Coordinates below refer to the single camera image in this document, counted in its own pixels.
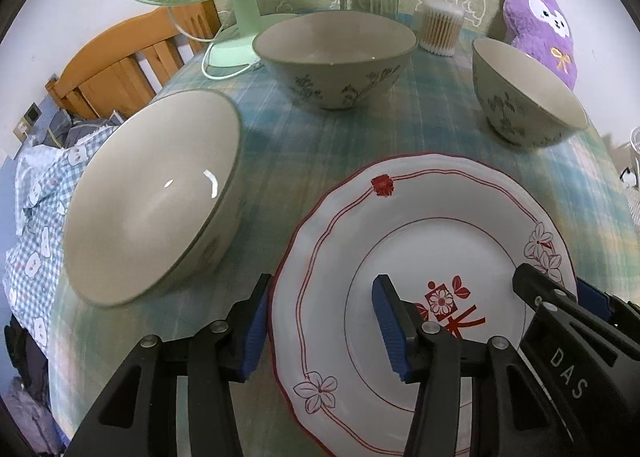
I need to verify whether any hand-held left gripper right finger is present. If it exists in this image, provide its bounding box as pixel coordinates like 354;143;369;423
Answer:
371;274;571;457

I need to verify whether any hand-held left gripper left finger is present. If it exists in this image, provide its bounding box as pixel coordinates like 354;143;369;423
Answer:
62;274;272;457

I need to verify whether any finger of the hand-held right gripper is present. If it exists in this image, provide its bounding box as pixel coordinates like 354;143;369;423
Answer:
512;264;640;457
577;277;640;342

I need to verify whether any white plate with red pattern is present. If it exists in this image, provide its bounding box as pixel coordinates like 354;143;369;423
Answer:
267;153;578;457

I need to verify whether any large grey floral bowl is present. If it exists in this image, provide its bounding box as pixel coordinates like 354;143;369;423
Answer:
62;89;247;308

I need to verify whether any white floor fan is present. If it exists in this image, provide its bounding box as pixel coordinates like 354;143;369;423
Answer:
620;127;640;225

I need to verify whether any plaid tablecloth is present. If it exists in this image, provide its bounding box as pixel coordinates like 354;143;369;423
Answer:
47;12;636;457

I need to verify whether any small grey floral bowl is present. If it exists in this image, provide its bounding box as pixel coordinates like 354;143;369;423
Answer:
471;37;590;152

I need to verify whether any dark cloth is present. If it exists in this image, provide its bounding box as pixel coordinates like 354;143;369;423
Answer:
4;322;48;383

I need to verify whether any blue checked blanket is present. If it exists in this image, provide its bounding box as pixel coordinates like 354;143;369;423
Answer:
0;119;126;438

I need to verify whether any purple plush toy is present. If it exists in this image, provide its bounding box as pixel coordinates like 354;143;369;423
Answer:
501;0;578;90

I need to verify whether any medium grey floral bowl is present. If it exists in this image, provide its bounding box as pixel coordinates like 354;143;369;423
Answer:
251;11;419;111

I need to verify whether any grey checked cloth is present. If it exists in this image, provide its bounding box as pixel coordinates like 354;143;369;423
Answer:
42;109;126;150

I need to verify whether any wooden bed headboard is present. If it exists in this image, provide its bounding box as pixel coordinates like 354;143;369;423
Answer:
46;1;223;120

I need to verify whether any cotton swab container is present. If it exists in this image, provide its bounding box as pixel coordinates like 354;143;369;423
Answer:
416;0;466;58

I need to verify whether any white fan cable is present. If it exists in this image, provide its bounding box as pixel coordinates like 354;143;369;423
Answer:
167;4;263;81

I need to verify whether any wall socket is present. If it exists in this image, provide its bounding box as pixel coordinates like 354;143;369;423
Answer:
12;104;43;140

